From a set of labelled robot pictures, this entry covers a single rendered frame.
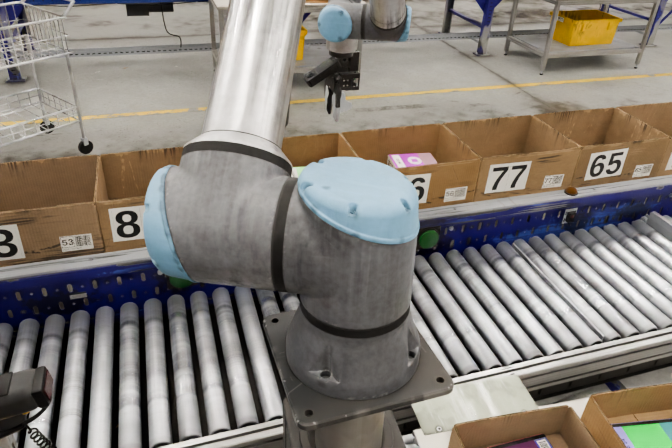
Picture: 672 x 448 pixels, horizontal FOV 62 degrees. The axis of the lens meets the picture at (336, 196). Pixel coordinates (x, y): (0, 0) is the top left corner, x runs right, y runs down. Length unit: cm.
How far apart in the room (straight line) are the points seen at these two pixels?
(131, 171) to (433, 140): 106
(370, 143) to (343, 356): 137
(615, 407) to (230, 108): 116
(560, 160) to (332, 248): 152
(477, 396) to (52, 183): 138
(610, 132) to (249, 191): 206
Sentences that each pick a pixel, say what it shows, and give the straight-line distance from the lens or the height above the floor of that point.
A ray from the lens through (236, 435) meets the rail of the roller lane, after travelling 140.
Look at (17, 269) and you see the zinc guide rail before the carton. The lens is 173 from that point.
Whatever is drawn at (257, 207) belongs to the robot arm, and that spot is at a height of 150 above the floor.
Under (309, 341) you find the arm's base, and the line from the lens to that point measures 76.
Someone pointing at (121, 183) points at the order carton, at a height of 94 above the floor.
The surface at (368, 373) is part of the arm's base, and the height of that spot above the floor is 131.
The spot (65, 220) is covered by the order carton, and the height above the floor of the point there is 101.
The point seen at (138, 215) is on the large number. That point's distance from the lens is 165.
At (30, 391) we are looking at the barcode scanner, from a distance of 111.
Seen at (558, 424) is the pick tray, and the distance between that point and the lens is 147.
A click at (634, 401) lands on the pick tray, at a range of 157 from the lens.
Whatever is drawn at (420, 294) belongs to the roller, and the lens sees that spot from 175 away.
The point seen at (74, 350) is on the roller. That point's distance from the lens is 165.
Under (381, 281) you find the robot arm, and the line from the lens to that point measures 68.
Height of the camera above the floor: 187
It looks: 31 degrees down
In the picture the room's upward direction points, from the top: 3 degrees clockwise
